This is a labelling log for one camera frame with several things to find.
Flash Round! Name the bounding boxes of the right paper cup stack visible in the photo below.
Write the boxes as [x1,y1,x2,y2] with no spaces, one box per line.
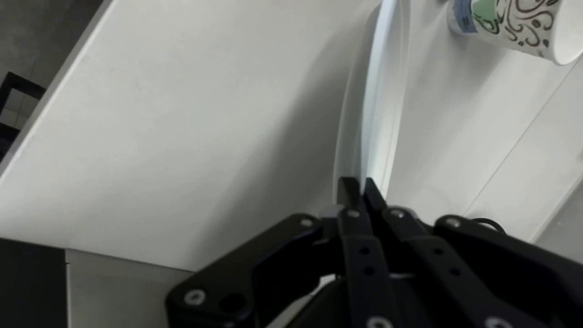
[448,0,583,65]

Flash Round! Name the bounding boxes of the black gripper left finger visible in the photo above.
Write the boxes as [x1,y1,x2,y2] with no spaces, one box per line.
[336,176,389,328]

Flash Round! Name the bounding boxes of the white plate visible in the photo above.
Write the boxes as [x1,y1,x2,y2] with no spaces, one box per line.
[333,0,411,194]

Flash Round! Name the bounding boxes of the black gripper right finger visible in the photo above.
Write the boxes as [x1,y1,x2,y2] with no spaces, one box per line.
[364,178,522,328]

